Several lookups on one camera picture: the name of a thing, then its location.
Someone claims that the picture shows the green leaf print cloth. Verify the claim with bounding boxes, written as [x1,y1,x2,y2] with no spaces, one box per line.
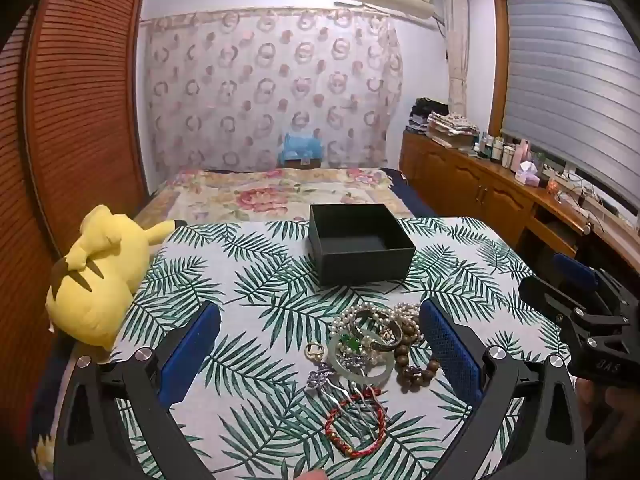
[107,216,571,480]

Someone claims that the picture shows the long wooden cabinet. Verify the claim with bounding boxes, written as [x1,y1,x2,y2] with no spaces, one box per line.
[398,129,640,311]

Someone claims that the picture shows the dark blue bed sheet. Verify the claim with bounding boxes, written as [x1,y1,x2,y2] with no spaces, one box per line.
[380,167,441,219]

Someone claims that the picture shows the black box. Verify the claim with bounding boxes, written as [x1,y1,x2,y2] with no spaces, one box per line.
[308,203,417,288]

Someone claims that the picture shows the pile of patterned fabrics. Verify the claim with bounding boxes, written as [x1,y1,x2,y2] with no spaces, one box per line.
[426,110,481,151]

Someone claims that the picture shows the brown wooden bead bracelet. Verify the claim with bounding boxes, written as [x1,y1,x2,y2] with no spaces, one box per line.
[392,320,441,394]

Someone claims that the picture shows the circle patterned curtain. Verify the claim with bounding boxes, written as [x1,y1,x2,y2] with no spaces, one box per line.
[142,7,404,186]

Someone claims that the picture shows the beige tied curtain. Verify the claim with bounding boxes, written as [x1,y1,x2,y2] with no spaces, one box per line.
[442,0,469,116]

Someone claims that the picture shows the blue plush toy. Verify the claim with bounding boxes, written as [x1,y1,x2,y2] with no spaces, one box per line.
[278,131,326,166]

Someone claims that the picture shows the grey window blind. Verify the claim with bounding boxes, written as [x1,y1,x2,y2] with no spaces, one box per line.
[501,0,640,196]

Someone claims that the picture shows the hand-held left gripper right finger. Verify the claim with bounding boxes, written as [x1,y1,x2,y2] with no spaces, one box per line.
[419,299,588,480]

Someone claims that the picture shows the red string bracelet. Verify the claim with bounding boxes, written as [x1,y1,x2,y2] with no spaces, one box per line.
[324,389,389,458]

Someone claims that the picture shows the pale green jade bangle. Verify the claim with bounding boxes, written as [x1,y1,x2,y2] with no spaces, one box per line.
[327,330,396,386]

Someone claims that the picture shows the pearl necklace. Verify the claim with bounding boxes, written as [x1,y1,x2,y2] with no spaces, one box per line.
[330,302,423,357]

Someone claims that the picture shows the floral blanket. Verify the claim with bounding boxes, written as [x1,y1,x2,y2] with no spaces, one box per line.
[132,166,416,226]

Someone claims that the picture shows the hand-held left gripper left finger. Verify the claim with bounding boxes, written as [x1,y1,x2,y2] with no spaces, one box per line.
[52,301,223,480]

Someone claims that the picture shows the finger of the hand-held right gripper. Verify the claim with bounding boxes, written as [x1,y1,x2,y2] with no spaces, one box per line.
[518,275,593,327]
[552,252,626,307]

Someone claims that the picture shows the row of cosmetic bottles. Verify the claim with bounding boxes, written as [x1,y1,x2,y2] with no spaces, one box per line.
[472,132,536,171]

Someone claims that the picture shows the pile of dark clothes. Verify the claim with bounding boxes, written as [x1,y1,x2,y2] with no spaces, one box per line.
[407,96,451,135]

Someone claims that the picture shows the pink tissue box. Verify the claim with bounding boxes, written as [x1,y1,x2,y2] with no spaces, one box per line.
[515,160,544,187]

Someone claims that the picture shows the yellow plush toy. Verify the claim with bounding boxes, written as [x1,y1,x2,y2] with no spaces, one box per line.
[46,204,188,351]

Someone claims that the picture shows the person's right hand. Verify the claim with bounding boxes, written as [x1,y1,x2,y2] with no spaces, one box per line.
[574,379,640,441]

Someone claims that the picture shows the silver metal bangle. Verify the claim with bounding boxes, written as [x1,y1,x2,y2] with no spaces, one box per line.
[352,310,404,352]

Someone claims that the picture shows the wooden louvered wardrobe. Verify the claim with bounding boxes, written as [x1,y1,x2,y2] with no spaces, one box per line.
[0,0,152,411]

